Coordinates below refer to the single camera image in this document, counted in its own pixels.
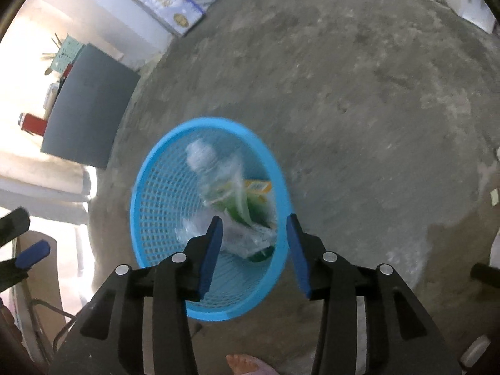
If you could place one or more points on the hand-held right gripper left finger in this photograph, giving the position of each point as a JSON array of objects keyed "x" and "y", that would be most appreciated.
[{"x": 209, "y": 265}]

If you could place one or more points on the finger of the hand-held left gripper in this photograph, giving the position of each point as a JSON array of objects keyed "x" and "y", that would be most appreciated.
[
  {"x": 13, "y": 224},
  {"x": 33, "y": 254}
]

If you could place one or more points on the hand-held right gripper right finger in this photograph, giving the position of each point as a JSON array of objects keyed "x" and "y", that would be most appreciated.
[{"x": 299, "y": 258}]

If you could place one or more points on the clear plastic wrapper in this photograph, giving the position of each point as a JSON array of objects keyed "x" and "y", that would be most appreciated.
[{"x": 250, "y": 238}]

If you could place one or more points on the green and yellow carton box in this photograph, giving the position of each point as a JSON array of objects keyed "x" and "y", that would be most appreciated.
[{"x": 258, "y": 187}]

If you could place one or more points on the clear plastic bottle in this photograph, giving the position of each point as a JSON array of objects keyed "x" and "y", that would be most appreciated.
[{"x": 213, "y": 179}]

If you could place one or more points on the blue plastic mesh basket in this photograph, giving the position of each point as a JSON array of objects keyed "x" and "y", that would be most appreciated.
[{"x": 164, "y": 187}]

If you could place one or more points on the person's foot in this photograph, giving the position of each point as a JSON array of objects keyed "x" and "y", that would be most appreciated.
[{"x": 244, "y": 365}]

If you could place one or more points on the grey cabinet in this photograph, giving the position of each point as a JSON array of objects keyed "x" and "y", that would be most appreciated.
[{"x": 90, "y": 109}]

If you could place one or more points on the teal utensil holder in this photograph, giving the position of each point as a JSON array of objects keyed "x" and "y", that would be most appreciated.
[{"x": 68, "y": 52}]

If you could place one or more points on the white flat box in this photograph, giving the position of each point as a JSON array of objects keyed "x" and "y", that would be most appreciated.
[{"x": 474, "y": 6}]

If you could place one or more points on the metal chair frame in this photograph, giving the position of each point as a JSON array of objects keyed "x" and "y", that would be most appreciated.
[{"x": 43, "y": 312}]

